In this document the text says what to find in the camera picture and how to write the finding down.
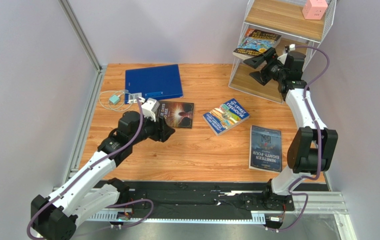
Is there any pink cube power socket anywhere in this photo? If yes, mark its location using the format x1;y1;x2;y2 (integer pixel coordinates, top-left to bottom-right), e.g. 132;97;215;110
302;0;328;20

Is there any teal charger with white cable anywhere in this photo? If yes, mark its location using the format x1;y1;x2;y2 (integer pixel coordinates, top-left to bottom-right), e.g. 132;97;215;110
98;89;133;113

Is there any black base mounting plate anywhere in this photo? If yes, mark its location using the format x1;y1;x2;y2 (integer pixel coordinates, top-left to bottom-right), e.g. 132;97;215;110
118;181;295;221

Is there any Three Days To See book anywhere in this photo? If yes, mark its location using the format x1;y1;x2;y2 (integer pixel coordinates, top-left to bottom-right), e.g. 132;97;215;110
158;100;195;129

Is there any blue 91-Storey Treehouse book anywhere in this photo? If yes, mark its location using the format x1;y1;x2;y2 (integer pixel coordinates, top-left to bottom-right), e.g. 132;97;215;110
203;98;250;136

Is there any white wire wooden shelf rack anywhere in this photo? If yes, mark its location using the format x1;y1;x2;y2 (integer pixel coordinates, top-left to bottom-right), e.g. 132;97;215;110
228;0;336;104

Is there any blue file folder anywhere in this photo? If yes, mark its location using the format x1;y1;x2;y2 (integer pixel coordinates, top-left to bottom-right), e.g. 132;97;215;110
125;64;183;104

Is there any black 169-Storey Treehouse book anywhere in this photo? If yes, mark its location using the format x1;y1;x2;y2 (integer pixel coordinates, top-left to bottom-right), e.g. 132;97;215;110
248;29;281;58

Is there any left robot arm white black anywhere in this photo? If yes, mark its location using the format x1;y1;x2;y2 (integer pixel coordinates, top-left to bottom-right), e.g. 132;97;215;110
27;111;175;240

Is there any orange 78-Storey Treehouse book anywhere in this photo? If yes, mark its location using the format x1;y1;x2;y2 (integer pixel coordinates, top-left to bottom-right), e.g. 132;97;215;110
232;28;254;60

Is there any Nineteen Eighty-Four book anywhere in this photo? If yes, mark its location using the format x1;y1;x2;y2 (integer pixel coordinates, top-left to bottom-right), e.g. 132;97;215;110
248;125;282;173

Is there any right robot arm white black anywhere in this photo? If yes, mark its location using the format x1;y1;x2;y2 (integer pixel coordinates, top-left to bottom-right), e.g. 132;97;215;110
243;44;338;196

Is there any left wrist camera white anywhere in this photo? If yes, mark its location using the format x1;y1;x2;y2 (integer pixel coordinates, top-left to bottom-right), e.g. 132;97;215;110
138;97;160;122

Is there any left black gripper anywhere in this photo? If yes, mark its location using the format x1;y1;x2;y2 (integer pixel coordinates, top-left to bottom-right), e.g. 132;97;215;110
130;112;176;146

